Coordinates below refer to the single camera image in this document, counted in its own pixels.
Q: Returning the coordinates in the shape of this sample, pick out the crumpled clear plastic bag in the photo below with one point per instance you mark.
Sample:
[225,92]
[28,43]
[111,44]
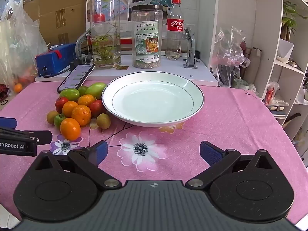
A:
[228,57]

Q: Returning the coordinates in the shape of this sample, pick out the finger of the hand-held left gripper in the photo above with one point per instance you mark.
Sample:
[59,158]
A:
[36,136]
[8,122]

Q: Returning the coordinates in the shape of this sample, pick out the small tangerine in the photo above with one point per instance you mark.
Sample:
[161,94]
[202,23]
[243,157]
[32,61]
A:
[18,87]

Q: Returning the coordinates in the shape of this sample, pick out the large green apple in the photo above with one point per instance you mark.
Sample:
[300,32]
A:
[69,94]

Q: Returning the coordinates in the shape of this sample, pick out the glass vase with water plants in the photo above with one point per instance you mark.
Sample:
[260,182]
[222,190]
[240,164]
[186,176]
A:
[105,53]

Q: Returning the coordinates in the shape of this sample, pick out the green potted plant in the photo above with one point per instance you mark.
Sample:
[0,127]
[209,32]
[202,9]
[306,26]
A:
[288,19]

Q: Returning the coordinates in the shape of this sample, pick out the cardboard box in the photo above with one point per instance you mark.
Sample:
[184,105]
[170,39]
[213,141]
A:
[60,4]

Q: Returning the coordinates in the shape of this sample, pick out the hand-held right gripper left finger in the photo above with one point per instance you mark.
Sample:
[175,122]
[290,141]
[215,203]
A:
[101,150]

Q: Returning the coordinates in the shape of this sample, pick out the gold sticker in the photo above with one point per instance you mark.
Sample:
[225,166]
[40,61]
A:
[121,67]

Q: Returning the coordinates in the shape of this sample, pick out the cola bottle with red label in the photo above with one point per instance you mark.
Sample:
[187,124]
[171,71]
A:
[175,26]

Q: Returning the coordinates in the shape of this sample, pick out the black smartphone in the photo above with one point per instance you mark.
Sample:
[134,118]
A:
[75,77]

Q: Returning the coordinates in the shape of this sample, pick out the red apple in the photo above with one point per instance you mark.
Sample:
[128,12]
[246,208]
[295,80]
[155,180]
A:
[98,107]
[60,104]

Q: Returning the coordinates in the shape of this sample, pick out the small olive-green fruit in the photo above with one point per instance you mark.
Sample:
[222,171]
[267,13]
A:
[103,121]
[51,117]

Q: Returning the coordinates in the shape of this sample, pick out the pink floral tablecloth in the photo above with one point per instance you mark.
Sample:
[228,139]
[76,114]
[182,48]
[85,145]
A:
[240,125]

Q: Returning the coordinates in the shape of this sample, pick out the white shelf unit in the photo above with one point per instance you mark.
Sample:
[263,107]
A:
[272,28]

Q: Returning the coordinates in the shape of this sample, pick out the clear bottle with red cap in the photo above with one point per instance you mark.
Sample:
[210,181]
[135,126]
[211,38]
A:
[99,18]

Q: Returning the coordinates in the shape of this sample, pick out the red and white plastic bag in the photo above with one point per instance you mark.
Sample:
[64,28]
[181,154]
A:
[271,92]

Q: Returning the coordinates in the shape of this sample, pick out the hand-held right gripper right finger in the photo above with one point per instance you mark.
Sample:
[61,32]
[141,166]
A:
[209,152]

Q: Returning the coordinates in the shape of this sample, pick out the blue machine box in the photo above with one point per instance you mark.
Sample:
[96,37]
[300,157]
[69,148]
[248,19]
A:
[55,60]

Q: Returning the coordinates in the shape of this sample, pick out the small green apple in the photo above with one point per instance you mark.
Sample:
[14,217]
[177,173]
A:
[59,120]

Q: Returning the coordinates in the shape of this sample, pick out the white platform board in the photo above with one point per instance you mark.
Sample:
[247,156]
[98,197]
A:
[168,73]

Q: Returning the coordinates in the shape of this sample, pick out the green mango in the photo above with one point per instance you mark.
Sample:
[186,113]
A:
[96,89]

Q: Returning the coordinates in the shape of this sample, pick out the green lime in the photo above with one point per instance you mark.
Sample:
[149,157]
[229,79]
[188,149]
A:
[82,90]

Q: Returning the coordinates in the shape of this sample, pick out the plastic jar with black lid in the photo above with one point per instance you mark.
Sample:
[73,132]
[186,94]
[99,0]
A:
[146,28]

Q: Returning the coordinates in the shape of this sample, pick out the orange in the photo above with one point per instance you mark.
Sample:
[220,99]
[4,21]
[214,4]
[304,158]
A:
[68,107]
[81,115]
[70,128]
[86,99]

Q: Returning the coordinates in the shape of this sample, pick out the white ceramic plate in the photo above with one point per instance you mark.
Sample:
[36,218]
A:
[154,101]

